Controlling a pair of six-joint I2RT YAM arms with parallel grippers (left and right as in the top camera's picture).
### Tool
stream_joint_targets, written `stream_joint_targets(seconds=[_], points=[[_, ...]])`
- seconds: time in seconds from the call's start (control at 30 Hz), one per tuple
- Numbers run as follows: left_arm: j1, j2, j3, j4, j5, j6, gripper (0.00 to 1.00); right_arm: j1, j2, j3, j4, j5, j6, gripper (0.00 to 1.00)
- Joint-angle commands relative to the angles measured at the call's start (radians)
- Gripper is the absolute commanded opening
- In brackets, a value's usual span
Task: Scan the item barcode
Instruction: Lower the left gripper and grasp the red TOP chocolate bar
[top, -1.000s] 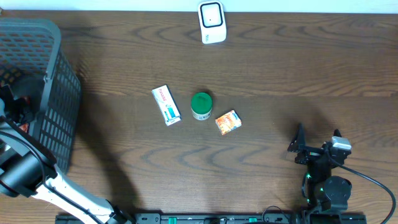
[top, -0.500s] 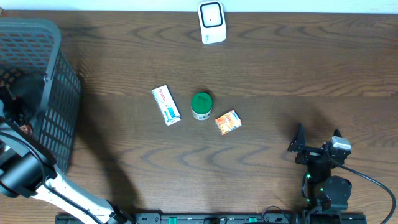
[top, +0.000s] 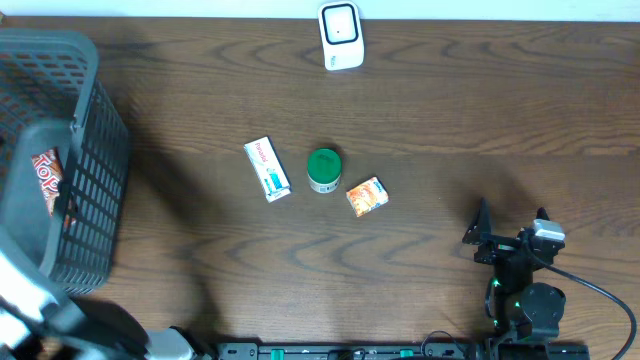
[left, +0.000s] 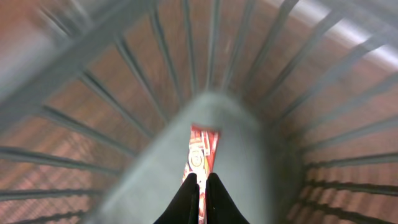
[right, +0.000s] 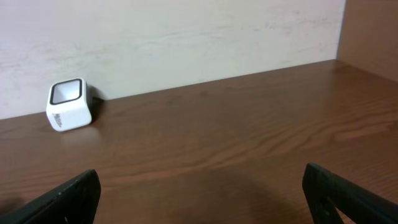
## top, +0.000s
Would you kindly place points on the orange Topps candy bar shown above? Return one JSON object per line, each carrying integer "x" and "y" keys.
{"x": 49, "y": 172}

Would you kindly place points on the white barcode scanner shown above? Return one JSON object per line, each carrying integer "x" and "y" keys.
{"x": 341, "y": 35}

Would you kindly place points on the grey plastic basket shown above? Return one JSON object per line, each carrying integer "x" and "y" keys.
{"x": 64, "y": 157}

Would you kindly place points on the small orange box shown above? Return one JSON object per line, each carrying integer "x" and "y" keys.
{"x": 367, "y": 196}

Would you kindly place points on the green lid jar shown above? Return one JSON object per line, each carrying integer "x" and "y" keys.
{"x": 324, "y": 169}

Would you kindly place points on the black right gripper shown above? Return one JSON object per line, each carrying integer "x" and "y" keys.
{"x": 480, "y": 232}

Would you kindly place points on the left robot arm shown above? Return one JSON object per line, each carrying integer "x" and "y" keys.
{"x": 93, "y": 329}

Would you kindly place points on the white Panadol box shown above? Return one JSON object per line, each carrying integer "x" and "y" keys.
{"x": 268, "y": 168}

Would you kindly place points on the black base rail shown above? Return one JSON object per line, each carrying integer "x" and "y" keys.
{"x": 432, "y": 350}

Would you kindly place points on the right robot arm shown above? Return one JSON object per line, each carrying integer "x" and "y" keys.
{"x": 526, "y": 313}

